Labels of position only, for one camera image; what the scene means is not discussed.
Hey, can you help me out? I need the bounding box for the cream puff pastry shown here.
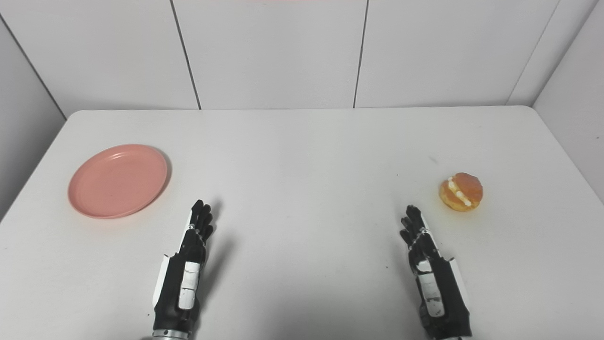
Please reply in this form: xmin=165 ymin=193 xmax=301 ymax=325
xmin=439 ymin=172 xmax=484 ymax=212

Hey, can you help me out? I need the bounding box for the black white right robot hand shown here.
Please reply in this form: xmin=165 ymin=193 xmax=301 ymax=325
xmin=400 ymin=204 xmax=473 ymax=340

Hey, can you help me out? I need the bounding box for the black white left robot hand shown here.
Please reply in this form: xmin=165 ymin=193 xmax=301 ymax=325
xmin=152 ymin=200 xmax=214 ymax=333

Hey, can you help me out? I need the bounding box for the pink round plate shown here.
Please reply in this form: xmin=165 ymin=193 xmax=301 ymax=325
xmin=67 ymin=144 xmax=168 ymax=219

